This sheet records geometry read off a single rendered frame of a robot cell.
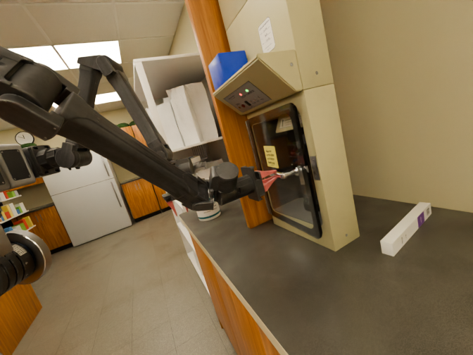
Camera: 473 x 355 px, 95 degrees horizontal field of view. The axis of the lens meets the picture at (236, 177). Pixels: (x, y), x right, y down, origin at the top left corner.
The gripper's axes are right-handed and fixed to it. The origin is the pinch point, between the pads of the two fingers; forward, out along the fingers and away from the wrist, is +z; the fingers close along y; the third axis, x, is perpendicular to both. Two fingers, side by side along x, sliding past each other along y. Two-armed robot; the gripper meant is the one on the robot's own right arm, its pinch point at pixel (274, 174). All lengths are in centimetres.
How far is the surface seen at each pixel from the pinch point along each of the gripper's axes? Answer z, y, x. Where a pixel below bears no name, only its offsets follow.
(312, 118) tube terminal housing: 8.0, 13.4, -11.5
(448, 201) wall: 50, -25, -21
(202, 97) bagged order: 30, 52, 127
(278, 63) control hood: 1.0, 28.3, -11.5
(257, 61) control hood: -4.0, 29.6, -10.4
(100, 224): -145, -90, 477
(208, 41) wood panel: 2, 51, 25
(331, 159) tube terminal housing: 12.3, 1.0, -11.5
